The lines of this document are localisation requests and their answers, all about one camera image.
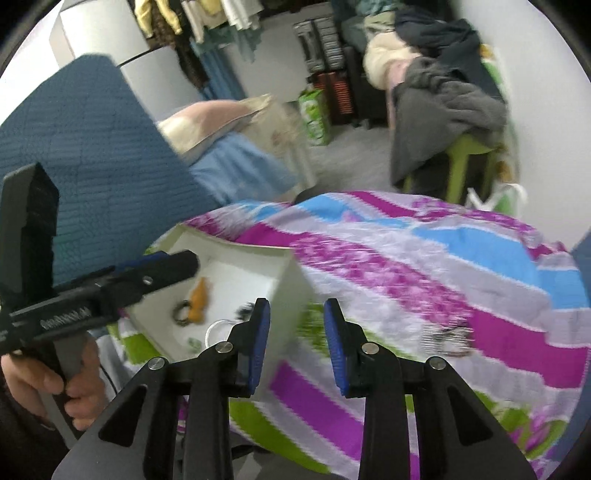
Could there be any silver bangle ring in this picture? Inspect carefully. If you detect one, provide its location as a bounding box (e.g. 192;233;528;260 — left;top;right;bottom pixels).
203;318;242;347

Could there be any navy dark garment pile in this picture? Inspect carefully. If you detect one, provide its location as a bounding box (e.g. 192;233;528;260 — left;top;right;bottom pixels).
394;6;504;101

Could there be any black grey suitcase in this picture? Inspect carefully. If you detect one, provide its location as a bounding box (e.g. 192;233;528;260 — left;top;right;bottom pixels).
293;17;346;74

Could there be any white cardboard box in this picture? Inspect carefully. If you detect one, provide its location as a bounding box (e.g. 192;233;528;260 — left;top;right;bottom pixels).
126;224;315;401

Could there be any cream fluffy blanket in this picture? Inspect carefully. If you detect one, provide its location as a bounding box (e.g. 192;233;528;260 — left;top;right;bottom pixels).
363;31;421;90

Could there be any white wardrobe cabinet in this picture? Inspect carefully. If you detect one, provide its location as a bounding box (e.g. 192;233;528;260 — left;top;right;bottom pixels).
49;0;202;121

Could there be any yellow hanging jacket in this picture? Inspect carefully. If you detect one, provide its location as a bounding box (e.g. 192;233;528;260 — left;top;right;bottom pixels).
132;0;182;38

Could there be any orange gourd pendant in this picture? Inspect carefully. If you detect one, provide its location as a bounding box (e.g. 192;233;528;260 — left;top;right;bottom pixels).
186;277;209;324

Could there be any silver ball chain necklace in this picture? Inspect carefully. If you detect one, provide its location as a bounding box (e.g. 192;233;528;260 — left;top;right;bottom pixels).
421;322;475;358

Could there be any green plastic stool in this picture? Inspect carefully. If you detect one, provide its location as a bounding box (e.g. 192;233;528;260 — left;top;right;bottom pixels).
396;134;498;204

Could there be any light blue bedsheet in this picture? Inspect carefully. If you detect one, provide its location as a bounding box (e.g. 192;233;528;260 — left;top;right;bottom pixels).
189;132;297;206

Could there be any green round hair clip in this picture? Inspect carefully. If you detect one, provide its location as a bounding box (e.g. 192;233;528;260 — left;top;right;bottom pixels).
186;337;202;355

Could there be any pink pillow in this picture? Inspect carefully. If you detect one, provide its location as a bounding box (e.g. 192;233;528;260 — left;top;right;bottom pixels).
157;100;256;166

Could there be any white hanging shirt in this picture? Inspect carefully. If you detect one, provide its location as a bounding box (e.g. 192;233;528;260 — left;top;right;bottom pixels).
180;0;263;43

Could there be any green shopping bag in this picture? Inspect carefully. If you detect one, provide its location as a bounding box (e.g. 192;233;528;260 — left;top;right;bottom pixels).
297;86;331;146

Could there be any person's left hand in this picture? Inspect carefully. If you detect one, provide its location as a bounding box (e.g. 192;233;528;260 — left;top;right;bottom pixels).
1;337;107;431

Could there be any dark grey fleece garment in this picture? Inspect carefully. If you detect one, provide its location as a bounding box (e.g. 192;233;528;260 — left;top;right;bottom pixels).
391;57;507;185

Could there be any black beaded bangle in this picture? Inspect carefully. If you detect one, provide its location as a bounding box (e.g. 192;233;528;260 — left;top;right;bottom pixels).
171;300;190;327

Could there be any colourful striped floral quilt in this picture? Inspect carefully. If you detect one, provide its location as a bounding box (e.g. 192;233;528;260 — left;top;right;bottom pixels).
108;189;591;480

